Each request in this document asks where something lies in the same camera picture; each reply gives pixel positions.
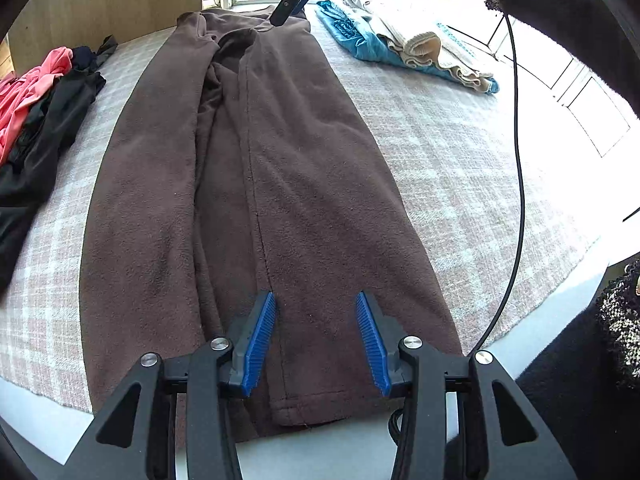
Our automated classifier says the black garment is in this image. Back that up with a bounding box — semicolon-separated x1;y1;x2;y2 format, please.
0;67;107;291

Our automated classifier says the black cable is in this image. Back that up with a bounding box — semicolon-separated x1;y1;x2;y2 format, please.
387;12;525;456

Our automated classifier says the folded beige knit cardigan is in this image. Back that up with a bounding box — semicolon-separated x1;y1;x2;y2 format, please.
345;0;496;96

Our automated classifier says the folded blue garment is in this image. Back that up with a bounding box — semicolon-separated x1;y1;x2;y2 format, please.
315;0;501;95

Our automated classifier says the olive garment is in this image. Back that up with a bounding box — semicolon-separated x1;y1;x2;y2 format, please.
92;35;118;68

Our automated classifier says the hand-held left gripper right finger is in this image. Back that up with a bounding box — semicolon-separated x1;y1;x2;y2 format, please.
355;291;578;480

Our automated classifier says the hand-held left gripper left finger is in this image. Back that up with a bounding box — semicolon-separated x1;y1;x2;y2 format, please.
62;291;277;480

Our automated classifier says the wooden panel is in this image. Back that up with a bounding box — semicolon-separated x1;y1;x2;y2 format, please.
7;0;206;76

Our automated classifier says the person's black tweed-trimmed jacket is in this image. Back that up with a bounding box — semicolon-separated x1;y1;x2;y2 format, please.
515;255;640;480

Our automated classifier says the plaid blanket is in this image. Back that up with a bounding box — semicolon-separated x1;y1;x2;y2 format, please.
0;0;608;413

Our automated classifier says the pink garment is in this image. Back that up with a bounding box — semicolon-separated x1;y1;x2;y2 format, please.
0;46;75;166

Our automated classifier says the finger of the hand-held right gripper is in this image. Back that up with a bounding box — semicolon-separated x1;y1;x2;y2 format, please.
269;0;322;26

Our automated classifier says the person's right forearm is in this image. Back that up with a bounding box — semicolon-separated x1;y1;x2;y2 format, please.
470;0;640;126

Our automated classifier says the brown fleece garment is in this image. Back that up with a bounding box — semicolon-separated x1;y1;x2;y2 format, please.
79;7;463;441

